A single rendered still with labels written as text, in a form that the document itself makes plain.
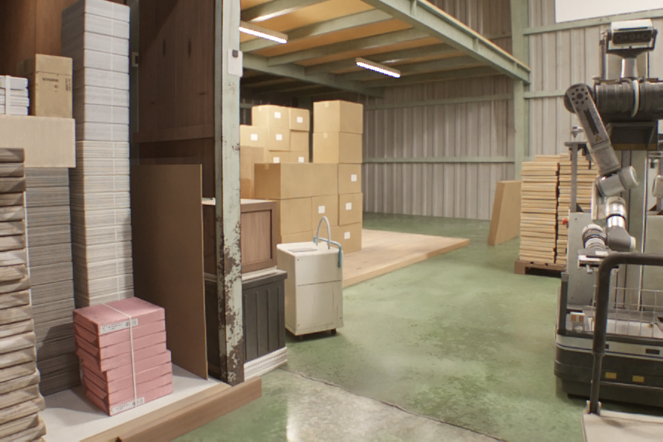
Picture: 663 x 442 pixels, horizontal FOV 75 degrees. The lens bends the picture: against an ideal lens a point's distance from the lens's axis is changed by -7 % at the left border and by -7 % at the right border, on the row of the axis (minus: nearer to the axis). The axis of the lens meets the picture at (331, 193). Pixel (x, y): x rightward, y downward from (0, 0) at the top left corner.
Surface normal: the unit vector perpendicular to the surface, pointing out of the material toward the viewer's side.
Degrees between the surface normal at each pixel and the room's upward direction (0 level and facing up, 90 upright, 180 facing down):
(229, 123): 90
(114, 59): 90
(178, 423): 90
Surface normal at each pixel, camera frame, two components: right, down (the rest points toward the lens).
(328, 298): 0.46, 0.05
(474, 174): -0.62, 0.04
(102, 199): 0.79, 0.04
